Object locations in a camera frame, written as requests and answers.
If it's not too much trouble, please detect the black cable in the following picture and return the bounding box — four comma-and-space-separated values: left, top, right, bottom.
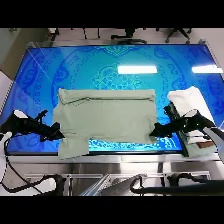
3, 138, 56, 195
129, 174, 224, 196

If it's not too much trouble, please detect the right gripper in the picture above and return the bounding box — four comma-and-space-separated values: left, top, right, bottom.
148, 119, 183, 138

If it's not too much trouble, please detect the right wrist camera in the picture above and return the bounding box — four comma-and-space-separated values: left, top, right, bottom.
162, 103, 180, 123

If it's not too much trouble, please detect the dark green garment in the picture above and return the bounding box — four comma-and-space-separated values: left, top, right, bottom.
167, 103, 192, 158

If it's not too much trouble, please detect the white garment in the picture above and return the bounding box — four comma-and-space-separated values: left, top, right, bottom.
166, 85, 216, 141

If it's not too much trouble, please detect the pale green shirt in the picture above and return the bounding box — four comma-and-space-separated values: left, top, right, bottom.
53, 87, 158, 160

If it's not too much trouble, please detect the silver frame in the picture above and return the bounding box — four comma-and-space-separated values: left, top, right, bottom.
0, 151, 224, 197

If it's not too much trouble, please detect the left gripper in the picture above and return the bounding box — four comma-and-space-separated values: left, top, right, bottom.
31, 121, 66, 142

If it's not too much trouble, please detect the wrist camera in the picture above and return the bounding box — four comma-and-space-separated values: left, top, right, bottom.
33, 109, 50, 124
162, 103, 180, 123

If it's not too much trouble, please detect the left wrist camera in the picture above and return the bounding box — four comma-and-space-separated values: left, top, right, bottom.
33, 109, 50, 124

